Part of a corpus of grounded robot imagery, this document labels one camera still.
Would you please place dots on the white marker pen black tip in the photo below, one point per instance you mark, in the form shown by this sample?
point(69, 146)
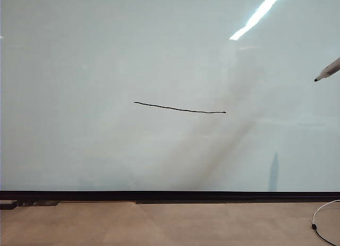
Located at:
point(329, 70)

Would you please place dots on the black drawn marker line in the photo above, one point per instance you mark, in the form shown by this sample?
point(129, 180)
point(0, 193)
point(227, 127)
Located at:
point(180, 109)

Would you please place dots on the large white glass whiteboard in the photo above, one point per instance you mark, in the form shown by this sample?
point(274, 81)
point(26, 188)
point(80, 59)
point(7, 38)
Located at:
point(106, 57)

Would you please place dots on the flat black block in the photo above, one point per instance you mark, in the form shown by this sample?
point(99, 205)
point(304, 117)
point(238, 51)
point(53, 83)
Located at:
point(8, 204)

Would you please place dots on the black whiteboard bottom rail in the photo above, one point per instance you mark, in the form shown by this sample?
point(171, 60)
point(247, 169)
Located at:
point(170, 195)

